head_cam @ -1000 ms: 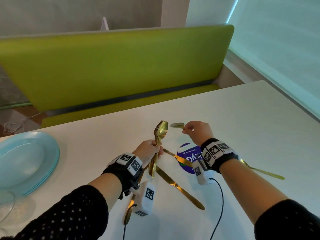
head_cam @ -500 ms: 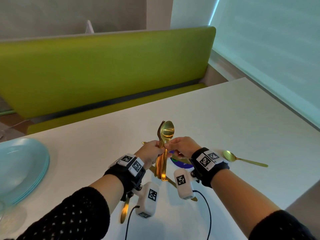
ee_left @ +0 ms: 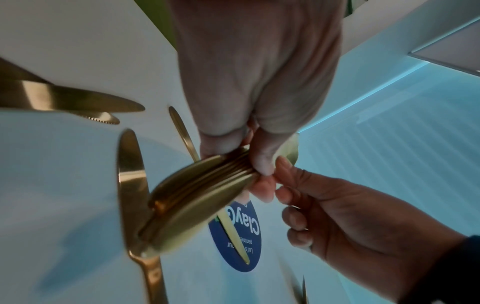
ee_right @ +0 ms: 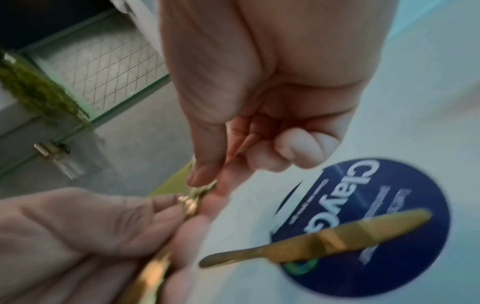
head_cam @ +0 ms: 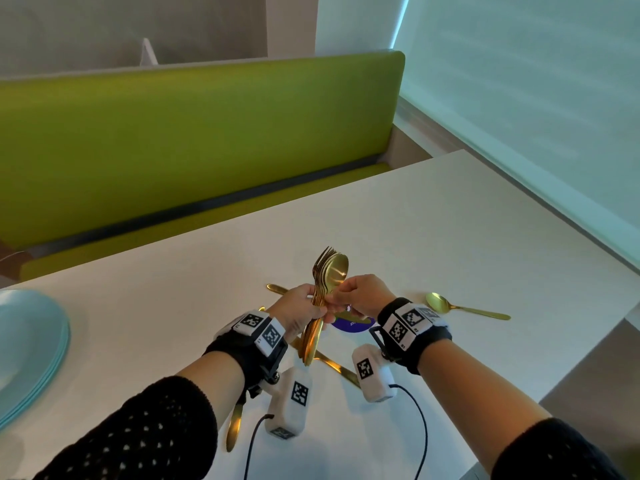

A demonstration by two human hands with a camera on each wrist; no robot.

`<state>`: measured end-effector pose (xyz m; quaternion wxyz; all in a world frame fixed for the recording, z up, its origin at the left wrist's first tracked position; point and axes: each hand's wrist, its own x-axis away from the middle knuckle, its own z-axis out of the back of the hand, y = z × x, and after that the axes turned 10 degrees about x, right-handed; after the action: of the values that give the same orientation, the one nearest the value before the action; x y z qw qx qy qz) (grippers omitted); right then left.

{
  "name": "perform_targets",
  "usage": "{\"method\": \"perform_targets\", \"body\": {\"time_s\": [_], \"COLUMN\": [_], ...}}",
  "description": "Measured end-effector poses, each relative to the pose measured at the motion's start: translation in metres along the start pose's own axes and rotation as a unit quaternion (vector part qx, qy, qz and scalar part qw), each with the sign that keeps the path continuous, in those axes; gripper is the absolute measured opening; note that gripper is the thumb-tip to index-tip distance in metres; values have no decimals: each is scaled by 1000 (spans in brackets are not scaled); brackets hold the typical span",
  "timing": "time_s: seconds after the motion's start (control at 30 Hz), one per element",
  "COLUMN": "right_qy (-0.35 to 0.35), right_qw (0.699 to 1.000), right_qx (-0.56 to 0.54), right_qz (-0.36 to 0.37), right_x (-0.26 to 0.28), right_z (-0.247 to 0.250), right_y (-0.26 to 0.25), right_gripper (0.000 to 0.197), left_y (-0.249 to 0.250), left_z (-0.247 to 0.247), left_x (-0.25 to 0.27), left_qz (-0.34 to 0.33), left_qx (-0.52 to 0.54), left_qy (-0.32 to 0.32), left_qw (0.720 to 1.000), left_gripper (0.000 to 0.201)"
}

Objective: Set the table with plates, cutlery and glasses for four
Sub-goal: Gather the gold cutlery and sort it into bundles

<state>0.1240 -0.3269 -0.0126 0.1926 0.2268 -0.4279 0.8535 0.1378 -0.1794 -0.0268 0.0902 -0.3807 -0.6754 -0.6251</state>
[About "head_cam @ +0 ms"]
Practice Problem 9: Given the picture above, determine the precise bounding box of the person's right hand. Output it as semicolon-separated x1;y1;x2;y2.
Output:
325;273;397;321

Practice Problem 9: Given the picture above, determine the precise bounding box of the person's left hand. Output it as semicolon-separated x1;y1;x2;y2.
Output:
265;283;337;343

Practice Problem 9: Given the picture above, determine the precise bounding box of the person's right forearm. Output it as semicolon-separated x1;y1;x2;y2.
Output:
417;338;626;480

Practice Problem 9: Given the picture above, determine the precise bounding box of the person's left forearm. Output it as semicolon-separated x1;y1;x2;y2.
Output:
32;350;246;480

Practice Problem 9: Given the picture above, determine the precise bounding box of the round purple sticker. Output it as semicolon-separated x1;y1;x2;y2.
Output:
331;314;377;334

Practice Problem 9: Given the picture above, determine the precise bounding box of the white table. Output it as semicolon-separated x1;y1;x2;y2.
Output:
0;149;640;480

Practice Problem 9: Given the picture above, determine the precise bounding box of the green upholstered bench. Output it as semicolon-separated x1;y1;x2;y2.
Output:
0;49;407;283

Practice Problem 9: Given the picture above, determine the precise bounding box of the pale window blind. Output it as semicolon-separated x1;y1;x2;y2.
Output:
392;0;640;268

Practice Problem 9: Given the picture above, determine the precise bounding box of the small white sign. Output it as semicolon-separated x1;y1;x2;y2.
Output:
139;37;160;67

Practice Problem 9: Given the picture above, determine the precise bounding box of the black wrist strap with markers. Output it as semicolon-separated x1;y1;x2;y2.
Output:
369;297;453;375
203;308;290;398

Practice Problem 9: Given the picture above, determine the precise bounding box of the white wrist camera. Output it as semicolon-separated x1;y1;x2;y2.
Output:
263;367;313;439
351;343;397;403

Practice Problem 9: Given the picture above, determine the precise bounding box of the black camera cable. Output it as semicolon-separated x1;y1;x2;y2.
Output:
389;383;429;480
243;413;275;480

